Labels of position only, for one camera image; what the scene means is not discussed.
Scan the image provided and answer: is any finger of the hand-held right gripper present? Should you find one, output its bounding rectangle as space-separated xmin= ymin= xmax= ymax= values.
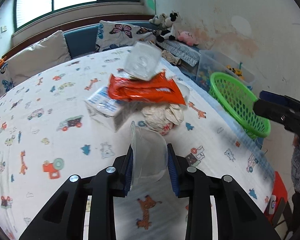
xmin=254 ymin=99 xmax=290 ymax=128
xmin=259 ymin=90 xmax=300 ymax=109

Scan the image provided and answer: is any clear plastic storage bin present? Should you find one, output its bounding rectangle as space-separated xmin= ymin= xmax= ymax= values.
xmin=196 ymin=50 xmax=256 ymax=90

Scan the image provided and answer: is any pink plush toy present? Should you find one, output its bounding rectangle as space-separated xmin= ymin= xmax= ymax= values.
xmin=177 ymin=30 xmax=200 ymax=47

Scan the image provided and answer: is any blue white striped cloth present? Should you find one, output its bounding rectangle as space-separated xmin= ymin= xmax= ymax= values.
xmin=156 ymin=40 xmax=200 ymax=67

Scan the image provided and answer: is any beige patterned cloth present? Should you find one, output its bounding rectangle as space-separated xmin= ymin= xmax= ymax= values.
xmin=161 ymin=50 xmax=182 ymax=65

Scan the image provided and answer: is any purple butterfly print pillow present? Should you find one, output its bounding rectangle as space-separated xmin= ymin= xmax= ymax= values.
xmin=95 ymin=20 xmax=158 ymax=52

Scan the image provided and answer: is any white pillow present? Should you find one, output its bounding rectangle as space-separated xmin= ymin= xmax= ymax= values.
xmin=7 ymin=30 xmax=72 ymax=78

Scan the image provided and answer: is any orange snack packet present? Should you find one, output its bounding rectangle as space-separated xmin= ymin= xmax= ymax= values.
xmin=108 ymin=71 xmax=187 ymax=105

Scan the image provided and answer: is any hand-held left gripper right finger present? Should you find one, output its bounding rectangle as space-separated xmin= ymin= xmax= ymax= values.
xmin=166 ymin=143 xmax=282 ymax=240

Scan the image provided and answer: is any yellow toy truck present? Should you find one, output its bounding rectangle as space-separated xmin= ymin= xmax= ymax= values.
xmin=226 ymin=65 xmax=243 ymax=77

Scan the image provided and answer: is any clear plastic container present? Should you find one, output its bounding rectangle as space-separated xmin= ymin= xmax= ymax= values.
xmin=122 ymin=41 xmax=160 ymax=82

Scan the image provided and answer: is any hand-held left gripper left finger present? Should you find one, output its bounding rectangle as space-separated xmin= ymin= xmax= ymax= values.
xmin=19 ymin=145 xmax=135 ymax=240

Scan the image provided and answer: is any red plastic stool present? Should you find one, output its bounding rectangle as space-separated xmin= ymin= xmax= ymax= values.
xmin=264 ymin=171 xmax=288 ymax=222

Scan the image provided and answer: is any grey white plush toy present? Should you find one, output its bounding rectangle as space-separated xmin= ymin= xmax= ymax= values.
xmin=149 ymin=14 xmax=166 ymax=26

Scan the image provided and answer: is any white blue milk carton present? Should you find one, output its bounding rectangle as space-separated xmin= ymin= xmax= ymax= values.
xmin=85 ymin=85 xmax=130 ymax=132

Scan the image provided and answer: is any green plastic basket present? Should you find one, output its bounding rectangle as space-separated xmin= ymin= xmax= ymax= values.
xmin=209 ymin=72 xmax=271 ymax=138

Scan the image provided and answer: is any black white cow plush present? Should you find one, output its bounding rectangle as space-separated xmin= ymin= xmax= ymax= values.
xmin=156 ymin=10 xmax=182 ymax=43

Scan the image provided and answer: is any paper ball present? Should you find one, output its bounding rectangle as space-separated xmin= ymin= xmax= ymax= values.
xmin=141 ymin=103 xmax=184 ymax=135

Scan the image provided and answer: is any blue butterfly print pillow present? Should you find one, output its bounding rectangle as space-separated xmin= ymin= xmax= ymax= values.
xmin=0 ymin=62 xmax=18 ymax=103

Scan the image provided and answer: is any clear plastic lid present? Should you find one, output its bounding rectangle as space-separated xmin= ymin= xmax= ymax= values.
xmin=177 ymin=81 xmax=192 ymax=107

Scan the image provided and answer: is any clear plastic cup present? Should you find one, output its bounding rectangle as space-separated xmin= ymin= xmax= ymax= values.
xmin=129 ymin=121 xmax=168 ymax=193

